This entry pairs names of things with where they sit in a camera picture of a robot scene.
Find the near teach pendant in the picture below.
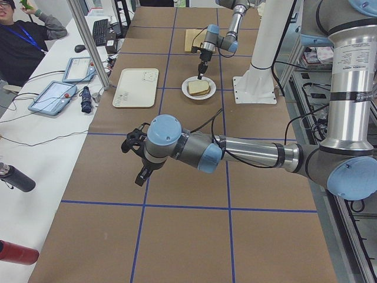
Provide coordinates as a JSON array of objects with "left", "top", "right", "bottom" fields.
[{"left": 28, "top": 81, "right": 77, "bottom": 116}]

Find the teach pendant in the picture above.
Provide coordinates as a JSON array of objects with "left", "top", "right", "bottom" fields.
[
  {"left": 28, "top": 81, "right": 77, "bottom": 116},
  {"left": 62, "top": 57, "right": 96, "bottom": 84}
]

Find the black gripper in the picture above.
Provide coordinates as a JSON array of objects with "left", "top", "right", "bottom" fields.
[
  {"left": 197, "top": 50, "right": 213, "bottom": 80},
  {"left": 135, "top": 159, "right": 164, "bottom": 186}
]

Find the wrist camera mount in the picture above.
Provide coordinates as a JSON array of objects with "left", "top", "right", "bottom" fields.
[
  {"left": 190, "top": 42, "right": 203, "bottom": 54},
  {"left": 121, "top": 123, "right": 150, "bottom": 157}
]

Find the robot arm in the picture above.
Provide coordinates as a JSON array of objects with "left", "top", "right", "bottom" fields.
[
  {"left": 135, "top": 1, "right": 376, "bottom": 200},
  {"left": 191, "top": 0, "right": 261, "bottom": 80}
]

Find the black computer mouse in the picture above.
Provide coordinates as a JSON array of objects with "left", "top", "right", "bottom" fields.
[{"left": 74, "top": 44, "right": 86, "bottom": 53}]

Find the white round plate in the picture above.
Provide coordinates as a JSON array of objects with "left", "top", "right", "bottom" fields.
[{"left": 181, "top": 76, "right": 217, "bottom": 100}]

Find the small metal cup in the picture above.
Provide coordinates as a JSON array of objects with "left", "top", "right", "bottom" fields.
[{"left": 92, "top": 93, "right": 101, "bottom": 103}]

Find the toast with fried egg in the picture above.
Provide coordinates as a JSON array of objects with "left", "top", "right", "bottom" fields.
[{"left": 189, "top": 88, "right": 210, "bottom": 96}]

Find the seated person in black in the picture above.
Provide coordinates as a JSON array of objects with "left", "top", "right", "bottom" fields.
[{"left": 0, "top": 0, "right": 68, "bottom": 94}]

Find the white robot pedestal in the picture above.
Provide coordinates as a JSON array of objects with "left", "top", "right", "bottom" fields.
[{"left": 233, "top": 0, "right": 296, "bottom": 104}]

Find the folded dark blue umbrella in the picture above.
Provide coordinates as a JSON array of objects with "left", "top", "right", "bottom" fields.
[{"left": 81, "top": 86, "right": 92, "bottom": 114}]

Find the black water bottle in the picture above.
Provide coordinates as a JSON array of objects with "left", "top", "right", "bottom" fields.
[{"left": 1, "top": 162, "right": 36, "bottom": 192}]

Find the red water bottle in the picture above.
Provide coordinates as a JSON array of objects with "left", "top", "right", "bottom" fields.
[{"left": 1, "top": 240, "right": 39, "bottom": 265}]

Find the aluminium frame post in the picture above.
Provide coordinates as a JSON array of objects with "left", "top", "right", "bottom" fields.
[{"left": 67, "top": 0, "right": 110, "bottom": 90}]

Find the white bread slice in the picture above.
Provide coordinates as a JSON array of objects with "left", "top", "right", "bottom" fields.
[{"left": 188, "top": 80, "right": 210, "bottom": 93}]

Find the black keyboard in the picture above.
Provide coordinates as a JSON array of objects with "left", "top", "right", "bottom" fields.
[{"left": 92, "top": 19, "right": 109, "bottom": 46}]

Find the wooden cutting board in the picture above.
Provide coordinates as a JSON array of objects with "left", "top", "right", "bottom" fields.
[{"left": 184, "top": 29, "right": 207, "bottom": 53}]

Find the cream bear tray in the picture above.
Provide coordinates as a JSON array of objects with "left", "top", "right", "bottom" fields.
[{"left": 113, "top": 68, "right": 159, "bottom": 108}]

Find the far teach pendant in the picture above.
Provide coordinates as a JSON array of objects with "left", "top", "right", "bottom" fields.
[{"left": 62, "top": 57, "right": 96, "bottom": 84}]

